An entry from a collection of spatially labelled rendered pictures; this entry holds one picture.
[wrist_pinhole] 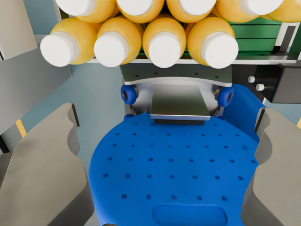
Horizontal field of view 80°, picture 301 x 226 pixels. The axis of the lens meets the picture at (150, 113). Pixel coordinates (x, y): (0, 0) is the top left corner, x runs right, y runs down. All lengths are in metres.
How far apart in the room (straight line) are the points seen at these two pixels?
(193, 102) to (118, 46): 0.18
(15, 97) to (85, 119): 0.77
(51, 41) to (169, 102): 0.21
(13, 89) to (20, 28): 0.74
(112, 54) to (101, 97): 1.31
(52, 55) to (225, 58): 0.22
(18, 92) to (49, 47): 0.84
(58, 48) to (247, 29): 0.35
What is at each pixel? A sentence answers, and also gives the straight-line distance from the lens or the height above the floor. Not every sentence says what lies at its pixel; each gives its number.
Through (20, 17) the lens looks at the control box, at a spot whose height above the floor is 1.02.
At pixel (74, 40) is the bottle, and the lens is 0.28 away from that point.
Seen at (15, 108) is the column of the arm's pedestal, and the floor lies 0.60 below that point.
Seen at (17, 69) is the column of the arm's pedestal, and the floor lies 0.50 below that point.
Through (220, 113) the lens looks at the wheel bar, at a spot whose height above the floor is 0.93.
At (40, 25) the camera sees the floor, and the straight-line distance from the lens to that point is 1.55.
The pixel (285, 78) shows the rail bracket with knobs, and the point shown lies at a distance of 0.39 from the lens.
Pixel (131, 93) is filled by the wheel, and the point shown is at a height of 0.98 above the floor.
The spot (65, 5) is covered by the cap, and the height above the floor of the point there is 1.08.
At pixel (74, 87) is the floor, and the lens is 1.59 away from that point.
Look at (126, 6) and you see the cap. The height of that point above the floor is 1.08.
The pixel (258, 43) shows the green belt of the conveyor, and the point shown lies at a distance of 0.46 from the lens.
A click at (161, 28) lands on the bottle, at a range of 0.26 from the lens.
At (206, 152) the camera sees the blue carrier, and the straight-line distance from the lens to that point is 0.31.
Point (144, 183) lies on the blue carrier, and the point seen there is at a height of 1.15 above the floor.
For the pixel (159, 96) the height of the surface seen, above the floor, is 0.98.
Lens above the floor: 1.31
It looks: 58 degrees down
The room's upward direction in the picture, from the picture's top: 174 degrees counter-clockwise
